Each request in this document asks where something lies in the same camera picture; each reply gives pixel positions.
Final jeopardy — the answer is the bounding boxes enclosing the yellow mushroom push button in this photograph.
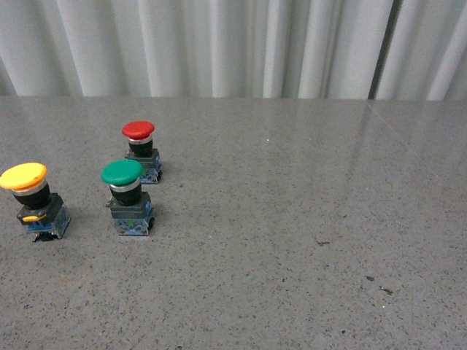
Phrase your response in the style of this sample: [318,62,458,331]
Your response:
[1,163,71,241]

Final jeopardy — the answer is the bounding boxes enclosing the red mushroom push button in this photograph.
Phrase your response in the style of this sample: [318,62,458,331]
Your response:
[122,120,162,184]

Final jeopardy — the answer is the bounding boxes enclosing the green mushroom push button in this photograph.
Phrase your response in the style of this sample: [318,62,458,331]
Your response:
[101,159,155,236]

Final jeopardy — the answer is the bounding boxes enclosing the white pleated curtain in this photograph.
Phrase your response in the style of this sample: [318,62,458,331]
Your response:
[1,1,466,101]

